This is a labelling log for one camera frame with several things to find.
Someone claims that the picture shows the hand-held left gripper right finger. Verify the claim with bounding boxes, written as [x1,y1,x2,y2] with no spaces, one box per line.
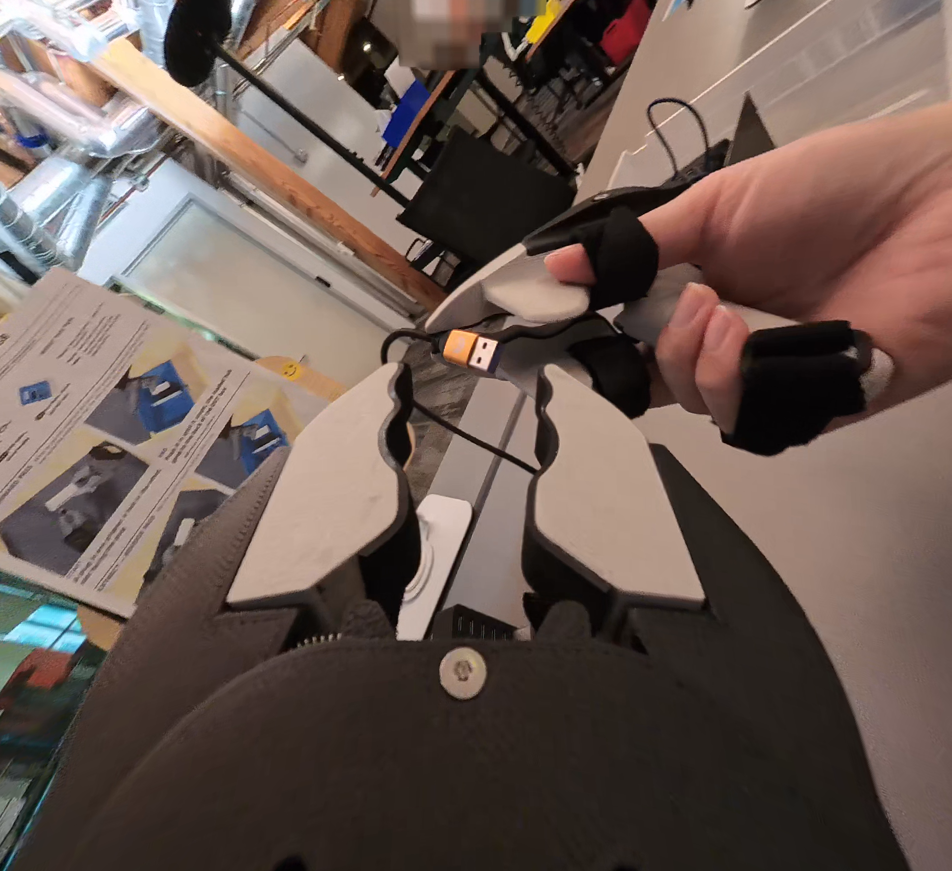
[523,363,708,608]

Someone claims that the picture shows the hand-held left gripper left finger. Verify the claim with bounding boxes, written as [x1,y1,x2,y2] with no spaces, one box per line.
[225,361,417,608]

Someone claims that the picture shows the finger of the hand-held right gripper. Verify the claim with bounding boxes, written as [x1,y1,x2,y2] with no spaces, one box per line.
[424,248,596,337]

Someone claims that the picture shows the black usb cable orange plugs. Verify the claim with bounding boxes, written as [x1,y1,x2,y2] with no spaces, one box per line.
[381,324,540,476]

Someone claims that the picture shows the person's right hand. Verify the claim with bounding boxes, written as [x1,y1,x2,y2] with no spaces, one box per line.
[546,101,952,433]

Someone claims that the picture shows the black slotted device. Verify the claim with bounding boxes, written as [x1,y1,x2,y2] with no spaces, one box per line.
[427,603,522,643]

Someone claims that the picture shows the red bag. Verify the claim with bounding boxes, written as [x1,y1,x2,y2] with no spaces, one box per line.
[598,0,655,65]

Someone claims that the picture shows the blue box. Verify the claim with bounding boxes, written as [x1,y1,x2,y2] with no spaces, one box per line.
[381,79,432,147]

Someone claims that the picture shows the frosted glass door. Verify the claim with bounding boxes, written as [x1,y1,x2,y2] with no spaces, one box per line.
[82,165,417,366]

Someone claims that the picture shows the printed instruction sheet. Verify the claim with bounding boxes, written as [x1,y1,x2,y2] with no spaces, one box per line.
[0,269,351,619]

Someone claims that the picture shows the wooden beam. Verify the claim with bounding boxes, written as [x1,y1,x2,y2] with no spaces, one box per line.
[93,38,447,310]

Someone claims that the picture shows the black floor lamp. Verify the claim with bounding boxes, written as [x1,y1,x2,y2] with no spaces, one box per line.
[162,0,414,209]

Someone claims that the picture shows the black cable loop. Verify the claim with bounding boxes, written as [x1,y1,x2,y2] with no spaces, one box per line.
[646,98,713,176]

